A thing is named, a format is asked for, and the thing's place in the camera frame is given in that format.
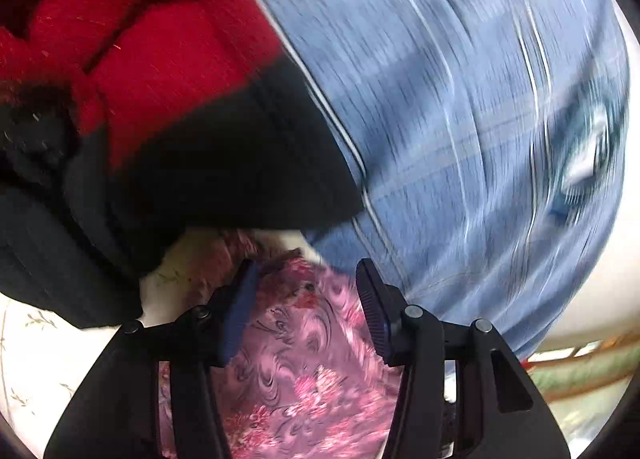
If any white leaf-print pillow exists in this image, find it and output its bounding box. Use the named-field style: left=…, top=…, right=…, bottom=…
left=0, top=226, right=321, bottom=445

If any green patterned cloth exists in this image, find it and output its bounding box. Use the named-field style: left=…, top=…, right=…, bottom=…
left=520, top=334, right=640, bottom=440

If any purple floral garment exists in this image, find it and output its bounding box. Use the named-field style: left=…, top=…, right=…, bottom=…
left=159, top=229, right=406, bottom=459

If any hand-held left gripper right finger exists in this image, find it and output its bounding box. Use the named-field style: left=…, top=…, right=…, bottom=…
left=355, top=258, right=571, bottom=459

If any red and black cloth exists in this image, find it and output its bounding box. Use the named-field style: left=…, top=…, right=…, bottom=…
left=0, top=0, right=366, bottom=330

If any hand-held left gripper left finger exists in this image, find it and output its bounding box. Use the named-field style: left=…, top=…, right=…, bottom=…
left=44, top=259, right=261, bottom=459

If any blue plaid quilt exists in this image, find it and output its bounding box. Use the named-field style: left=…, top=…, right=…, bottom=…
left=200, top=0, right=631, bottom=360

